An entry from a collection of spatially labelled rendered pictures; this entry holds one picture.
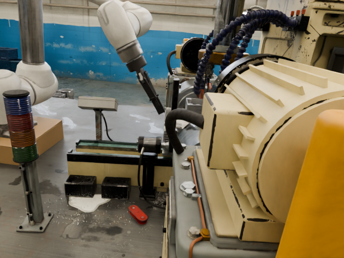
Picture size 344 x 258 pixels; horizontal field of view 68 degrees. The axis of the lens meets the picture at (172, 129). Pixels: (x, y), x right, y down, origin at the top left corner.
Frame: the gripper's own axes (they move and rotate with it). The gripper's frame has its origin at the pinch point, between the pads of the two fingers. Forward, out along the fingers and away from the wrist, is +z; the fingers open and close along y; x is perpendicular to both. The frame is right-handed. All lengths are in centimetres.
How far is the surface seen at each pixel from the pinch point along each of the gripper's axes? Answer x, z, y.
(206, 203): -11, -1, -71
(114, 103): 19.6, -6.4, 13.8
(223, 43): -31.4, -12.1, -10.2
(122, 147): 21.5, 8.9, -2.6
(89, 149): 34.2, 3.6, -2.9
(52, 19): 233, -172, 601
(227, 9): -36.2, -21.2, -10.1
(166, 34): -9, -16, 560
